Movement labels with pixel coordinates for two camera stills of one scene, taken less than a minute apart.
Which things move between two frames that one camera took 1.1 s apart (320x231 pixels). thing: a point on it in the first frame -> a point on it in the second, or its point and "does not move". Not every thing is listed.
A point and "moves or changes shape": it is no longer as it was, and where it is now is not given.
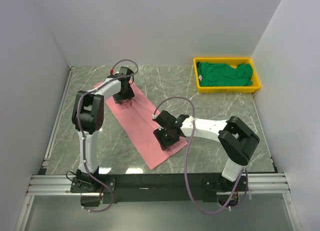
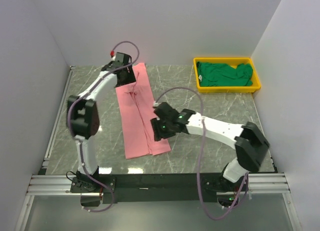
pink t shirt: x=135 y=116 moves or changes shape
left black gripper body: x=125 y=94 -> x=129 y=77
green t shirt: x=216 y=74 does not move
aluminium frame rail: x=39 y=183 does not move
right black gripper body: x=165 y=138 -> x=162 y=129
